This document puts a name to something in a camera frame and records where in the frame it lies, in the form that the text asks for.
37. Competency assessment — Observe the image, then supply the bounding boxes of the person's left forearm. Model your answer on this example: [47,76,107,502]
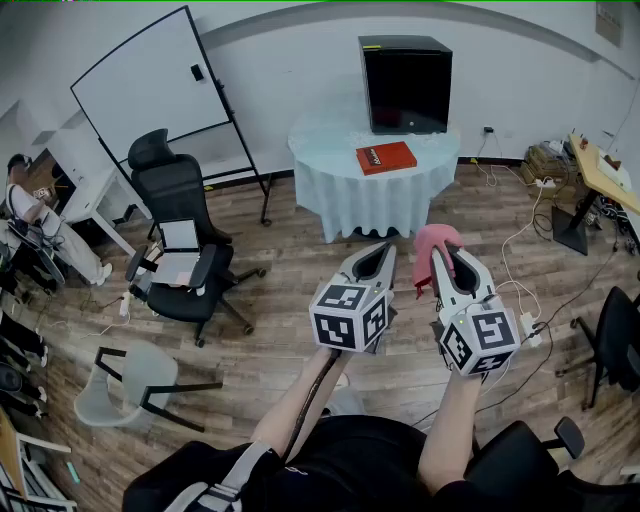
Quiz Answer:
[249,347,351,456]

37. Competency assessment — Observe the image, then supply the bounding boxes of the pink cloth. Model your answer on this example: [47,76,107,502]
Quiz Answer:
[412,223,465,300]

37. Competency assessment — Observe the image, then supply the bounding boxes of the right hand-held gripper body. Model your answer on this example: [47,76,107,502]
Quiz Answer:
[430,292,521,376]

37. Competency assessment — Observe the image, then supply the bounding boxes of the person's black shirt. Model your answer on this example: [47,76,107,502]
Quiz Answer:
[122,414,501,512]

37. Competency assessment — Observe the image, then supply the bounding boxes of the metal shelf rack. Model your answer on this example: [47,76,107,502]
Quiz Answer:
[0,407,76,512]

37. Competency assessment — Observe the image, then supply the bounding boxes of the wall poster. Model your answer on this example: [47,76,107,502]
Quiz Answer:
[594,1,624,49]

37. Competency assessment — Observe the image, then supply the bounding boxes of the black mini fridge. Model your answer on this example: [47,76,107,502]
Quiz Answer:
[357,34,454,135]

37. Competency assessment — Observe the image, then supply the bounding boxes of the black braided cable sleeve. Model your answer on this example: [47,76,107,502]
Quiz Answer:
[282,348,342,464]

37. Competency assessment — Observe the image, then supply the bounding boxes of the red book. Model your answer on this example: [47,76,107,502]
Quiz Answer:
[355,141,418,177]

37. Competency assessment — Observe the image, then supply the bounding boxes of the grey plastic chair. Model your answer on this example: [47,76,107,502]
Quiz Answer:
[73,339,224,434]

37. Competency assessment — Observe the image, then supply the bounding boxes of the grey shoulder strap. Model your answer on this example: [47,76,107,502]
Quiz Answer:
[164,442,274,512]

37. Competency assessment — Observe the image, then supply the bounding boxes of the round table with floral tablecloth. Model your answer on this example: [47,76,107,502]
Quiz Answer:
[287,94,461,245]

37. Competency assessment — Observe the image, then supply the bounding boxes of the person's grey trousers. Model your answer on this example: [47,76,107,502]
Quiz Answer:
[322,372,369,419]

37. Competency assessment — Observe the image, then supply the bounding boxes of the stack of cardboard boxes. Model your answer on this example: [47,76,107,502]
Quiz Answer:
[519,142,576,187]

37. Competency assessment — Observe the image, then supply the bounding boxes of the whiteboard on black stand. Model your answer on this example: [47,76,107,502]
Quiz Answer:
[69,4,274,227]

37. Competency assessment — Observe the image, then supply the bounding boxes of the white laptop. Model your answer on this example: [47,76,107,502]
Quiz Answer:
[152,218,201,289]

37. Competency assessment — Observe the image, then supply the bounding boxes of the wooden desk with black stand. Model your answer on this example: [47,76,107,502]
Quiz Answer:
[552,132,640,256]

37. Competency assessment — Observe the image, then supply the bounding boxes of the white cable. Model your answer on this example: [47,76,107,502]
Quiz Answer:
[499,187,546,321]

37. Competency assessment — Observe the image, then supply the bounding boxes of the person's right forearm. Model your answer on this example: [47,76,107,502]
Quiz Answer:
[417,369,484,494]

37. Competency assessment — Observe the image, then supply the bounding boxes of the white desk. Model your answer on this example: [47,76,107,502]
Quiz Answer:
[47,149,151,257]

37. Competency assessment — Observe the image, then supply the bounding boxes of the black mesh office chair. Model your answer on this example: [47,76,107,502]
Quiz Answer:
[124,128,267,349]

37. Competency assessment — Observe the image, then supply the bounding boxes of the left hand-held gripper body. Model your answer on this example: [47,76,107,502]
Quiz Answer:
[308,272,399,355]

